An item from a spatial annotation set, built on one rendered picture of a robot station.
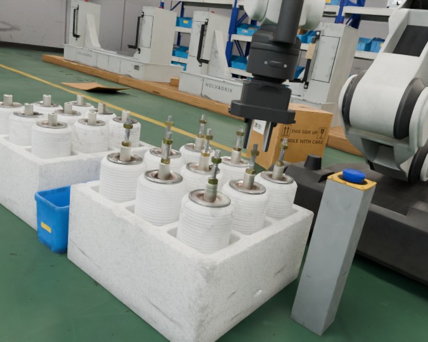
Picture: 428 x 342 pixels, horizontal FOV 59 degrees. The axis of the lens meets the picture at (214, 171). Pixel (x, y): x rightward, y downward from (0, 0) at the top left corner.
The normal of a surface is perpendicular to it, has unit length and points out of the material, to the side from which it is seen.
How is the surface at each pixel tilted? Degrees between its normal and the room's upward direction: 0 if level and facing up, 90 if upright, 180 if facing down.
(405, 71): 41
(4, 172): 90
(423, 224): 45
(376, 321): 0
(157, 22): 90
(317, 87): 90
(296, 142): 90
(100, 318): 0
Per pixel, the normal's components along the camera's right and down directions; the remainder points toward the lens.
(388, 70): -0.31, -0.62
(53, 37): 0.74, 0.32
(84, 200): -0.63, 0.14
